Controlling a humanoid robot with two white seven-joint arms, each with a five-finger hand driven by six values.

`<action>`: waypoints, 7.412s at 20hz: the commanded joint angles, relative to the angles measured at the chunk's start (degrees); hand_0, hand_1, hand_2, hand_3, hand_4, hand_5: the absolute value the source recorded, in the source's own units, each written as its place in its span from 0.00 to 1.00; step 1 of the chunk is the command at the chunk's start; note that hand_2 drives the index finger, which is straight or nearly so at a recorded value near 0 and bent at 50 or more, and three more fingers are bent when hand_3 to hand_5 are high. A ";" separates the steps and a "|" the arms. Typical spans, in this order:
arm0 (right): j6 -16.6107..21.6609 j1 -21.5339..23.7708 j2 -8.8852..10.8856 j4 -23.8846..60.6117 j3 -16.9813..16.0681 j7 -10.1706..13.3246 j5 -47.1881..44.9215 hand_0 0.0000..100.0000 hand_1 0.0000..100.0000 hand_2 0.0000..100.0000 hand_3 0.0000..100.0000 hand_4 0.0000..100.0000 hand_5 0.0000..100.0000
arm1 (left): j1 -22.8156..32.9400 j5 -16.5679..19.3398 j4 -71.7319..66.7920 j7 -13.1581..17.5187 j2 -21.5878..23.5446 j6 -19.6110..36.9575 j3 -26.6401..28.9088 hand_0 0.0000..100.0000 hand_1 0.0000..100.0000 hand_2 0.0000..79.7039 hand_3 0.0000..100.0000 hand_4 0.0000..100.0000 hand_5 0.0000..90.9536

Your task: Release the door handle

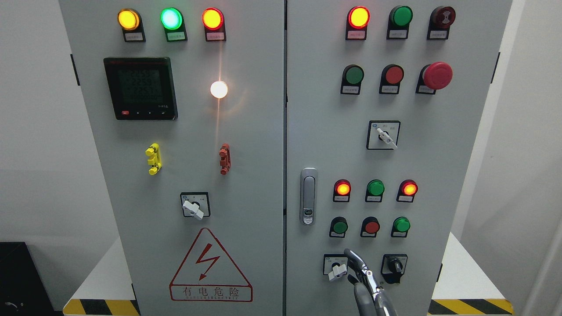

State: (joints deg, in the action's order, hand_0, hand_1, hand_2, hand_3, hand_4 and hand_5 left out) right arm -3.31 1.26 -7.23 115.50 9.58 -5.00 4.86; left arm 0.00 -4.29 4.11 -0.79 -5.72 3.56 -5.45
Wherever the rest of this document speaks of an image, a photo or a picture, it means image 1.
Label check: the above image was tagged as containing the grey robot hand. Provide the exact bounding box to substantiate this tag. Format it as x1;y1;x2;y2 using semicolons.
343;248;397;316

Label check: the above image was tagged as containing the silver door handle latch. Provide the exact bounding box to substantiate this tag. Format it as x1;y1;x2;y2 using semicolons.
299;167;318;226

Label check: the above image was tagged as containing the grey cabinet right door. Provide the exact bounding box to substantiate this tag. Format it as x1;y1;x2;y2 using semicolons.
286;0;512;316

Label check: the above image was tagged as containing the grey cabinet door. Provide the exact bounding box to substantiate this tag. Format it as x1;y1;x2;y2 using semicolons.
59;0;285;316
286;0;512;316

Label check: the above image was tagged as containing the grey cabinet left door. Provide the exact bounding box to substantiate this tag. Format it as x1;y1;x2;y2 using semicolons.
59;0;285;316

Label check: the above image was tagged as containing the red lit indicator top right door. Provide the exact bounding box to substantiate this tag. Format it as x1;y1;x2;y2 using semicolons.
345;6;371;40

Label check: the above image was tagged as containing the red-orange indicator light left door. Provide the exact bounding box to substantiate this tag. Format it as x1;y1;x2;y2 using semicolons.
202;7;226;42

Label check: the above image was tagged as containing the red push button bottom middle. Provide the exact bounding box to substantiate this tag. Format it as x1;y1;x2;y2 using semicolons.
360;216;381;238

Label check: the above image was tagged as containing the green push button bottom right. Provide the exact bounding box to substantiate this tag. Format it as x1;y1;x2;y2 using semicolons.
391;216;411;238

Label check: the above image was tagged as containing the green push button bottom left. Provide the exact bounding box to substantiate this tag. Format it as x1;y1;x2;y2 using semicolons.
329;216;349;238

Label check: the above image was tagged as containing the green indicator lower middle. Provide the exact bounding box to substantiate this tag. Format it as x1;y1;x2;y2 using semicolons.
365;179;385;203

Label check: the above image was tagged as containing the red lit indicator lower right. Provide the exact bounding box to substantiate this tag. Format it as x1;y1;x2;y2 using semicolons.
396;179;419;203

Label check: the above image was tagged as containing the red electric warning triangle sticker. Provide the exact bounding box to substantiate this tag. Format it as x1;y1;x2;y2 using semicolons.
169;227;253;302

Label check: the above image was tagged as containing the red terminal connector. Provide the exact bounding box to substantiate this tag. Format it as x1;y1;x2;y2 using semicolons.
219;143;231;175

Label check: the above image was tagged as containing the red push button second row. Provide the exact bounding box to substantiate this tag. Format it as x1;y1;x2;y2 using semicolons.
379;64;405;95

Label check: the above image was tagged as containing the green push button second row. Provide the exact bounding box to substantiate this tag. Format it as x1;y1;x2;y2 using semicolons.
340;64;364;95

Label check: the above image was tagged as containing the red emergency stop mushroom button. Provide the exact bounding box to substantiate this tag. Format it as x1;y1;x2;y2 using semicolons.
415;61;453;95

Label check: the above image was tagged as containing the white lit indicator light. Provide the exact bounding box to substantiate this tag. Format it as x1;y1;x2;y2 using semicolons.
209;80;229;99

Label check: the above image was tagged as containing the yellow terminal connector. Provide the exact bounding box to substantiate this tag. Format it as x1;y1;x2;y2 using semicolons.
145;143;162;176

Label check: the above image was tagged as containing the green push button top row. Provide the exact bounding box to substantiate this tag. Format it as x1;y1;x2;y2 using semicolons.
386;5;413;40

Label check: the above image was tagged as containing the dark red buzzer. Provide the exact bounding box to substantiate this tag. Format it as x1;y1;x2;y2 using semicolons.
427;6;456;40

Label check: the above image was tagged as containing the black digital power meter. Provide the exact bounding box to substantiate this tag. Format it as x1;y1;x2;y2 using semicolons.
104;57;177;120

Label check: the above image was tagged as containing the green lit indicator light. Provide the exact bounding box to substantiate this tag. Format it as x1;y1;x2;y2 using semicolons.
160;7;188;42

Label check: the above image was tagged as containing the black box lower left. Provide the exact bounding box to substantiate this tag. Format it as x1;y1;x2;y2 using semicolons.
0;242;55;316

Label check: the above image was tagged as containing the yellow indicator light top left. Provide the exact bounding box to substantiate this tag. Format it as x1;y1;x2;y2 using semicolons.
118;8;146;42

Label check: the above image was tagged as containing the black knob selector switch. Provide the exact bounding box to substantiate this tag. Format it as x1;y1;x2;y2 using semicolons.
381;254;408;284

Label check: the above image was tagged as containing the bottom white rotary selector switch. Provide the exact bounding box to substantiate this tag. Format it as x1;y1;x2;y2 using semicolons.
323;254;349;282

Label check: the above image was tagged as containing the upper right rotary selector switch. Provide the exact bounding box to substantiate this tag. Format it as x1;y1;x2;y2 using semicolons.
367;120;401;150

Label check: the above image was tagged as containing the left door rotary selector switch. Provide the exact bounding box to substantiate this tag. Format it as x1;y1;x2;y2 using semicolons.
180;192;211;220

